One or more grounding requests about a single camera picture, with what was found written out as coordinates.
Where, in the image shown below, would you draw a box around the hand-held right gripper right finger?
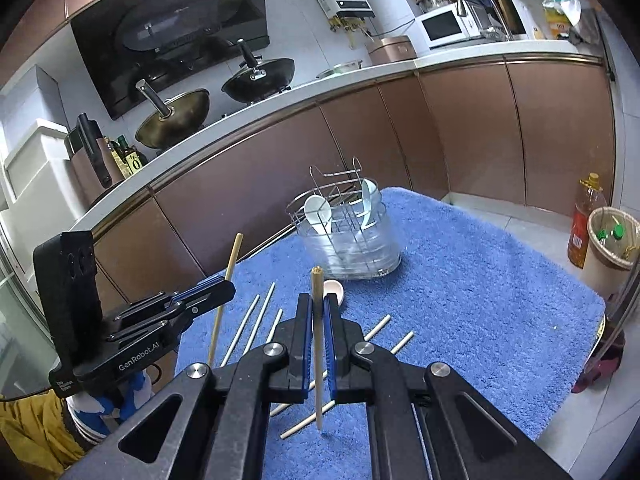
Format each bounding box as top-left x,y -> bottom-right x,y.
322,294 -> 576,480

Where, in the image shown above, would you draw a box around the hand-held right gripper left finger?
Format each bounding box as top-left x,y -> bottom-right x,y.
60,292 -> 316,480

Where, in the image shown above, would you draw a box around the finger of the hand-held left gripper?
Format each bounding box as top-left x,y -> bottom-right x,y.
112,275 -> 227,322
106,281 -> 236,342

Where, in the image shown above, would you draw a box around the wire utensil holder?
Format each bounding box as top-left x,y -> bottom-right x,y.
286,157 -> 402,281

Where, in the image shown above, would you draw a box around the person's left hand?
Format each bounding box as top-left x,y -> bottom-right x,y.
67,367 -> 153,443

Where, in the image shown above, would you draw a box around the white ceramic spoon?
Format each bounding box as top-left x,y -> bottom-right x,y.
303,195 -> 333,235

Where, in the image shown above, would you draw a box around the olive oil bottle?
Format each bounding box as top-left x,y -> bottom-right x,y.
116,135 -> 149,177

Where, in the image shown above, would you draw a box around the tall brown cooker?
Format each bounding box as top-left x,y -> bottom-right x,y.
65,112 -> 126,201

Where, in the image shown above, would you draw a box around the white storage box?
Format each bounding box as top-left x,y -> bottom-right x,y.
0,117 -> 76,221

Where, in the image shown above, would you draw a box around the dark glass bottle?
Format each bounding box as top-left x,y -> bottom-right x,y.
102,136 -> 124,181

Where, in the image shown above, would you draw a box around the blue fluffy mat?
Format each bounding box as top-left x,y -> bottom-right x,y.
150,187 -> 607,480

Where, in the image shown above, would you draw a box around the pale green ceramic spoon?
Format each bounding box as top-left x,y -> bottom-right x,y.
360,177 -> 383,226

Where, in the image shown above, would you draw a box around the brass wok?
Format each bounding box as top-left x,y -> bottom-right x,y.
135,80 -> 211,150

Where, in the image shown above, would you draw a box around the black wok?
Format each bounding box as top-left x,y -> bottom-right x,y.
221,39 -> 296,106

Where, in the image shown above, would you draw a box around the steel basin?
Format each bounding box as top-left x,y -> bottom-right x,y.
317,59 -> 363,78

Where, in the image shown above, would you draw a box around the black range hood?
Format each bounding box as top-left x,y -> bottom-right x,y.
70,0 -> 271,121

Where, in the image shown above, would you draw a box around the brown base cabinets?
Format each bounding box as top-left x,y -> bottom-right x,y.
85,55 -> 618,321

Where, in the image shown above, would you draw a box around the cooking oil bottle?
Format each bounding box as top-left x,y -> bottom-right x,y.
567,172 -> 601,271

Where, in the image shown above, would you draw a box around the beige trash bin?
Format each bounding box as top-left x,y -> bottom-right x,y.
582,206 -> 640,301

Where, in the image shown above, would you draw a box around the small brown rice cooker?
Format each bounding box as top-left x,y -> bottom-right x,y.
367,36 -> 418,66

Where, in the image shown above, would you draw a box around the white microwave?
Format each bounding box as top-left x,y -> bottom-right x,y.
417,2 -> 481,51

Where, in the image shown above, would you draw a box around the chrome faucet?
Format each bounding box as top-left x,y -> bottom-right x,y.
456,0 -> 513,41

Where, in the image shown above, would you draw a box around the yellow detergent bottle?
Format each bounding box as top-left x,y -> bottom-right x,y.
545,2 -> 571,38

